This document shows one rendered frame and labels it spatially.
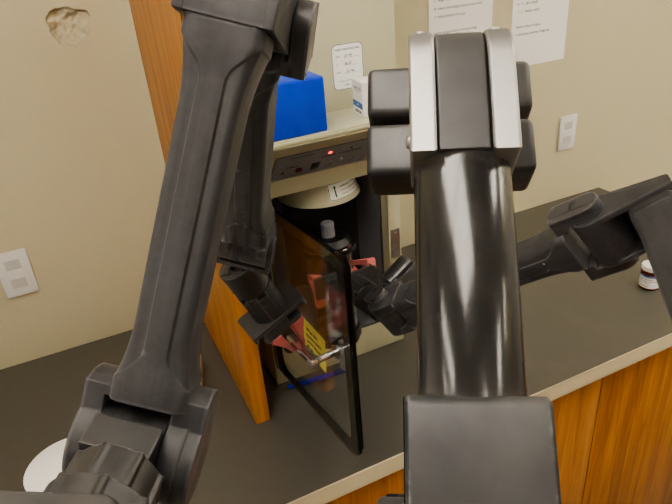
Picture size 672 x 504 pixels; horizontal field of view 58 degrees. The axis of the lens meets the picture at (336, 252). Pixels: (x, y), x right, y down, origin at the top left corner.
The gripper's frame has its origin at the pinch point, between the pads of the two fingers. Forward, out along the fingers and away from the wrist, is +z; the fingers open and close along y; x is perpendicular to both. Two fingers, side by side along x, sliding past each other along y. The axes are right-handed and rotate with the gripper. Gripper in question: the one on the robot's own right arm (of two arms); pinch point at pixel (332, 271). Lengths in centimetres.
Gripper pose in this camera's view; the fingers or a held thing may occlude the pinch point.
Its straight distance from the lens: 125.2
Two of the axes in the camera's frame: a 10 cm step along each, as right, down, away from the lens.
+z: -4.9, -3.1, 8.2
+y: -8.7, 2.9, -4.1
